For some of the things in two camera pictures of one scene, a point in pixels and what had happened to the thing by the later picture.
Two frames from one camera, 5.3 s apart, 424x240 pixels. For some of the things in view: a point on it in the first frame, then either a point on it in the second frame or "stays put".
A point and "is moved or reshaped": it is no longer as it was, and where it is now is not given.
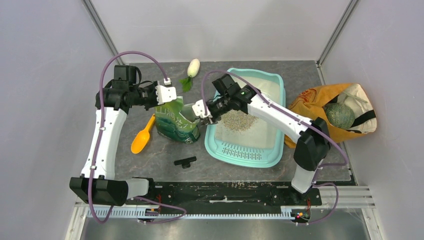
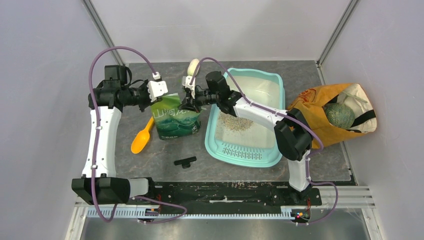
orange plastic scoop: (142, 138) stays put
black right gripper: (214, 119) → (190, 103)
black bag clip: (185, 162) stays put
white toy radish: (193, 67) stays put
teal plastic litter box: (241, 139) stays put
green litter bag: (177, 120) is moved or reshaped
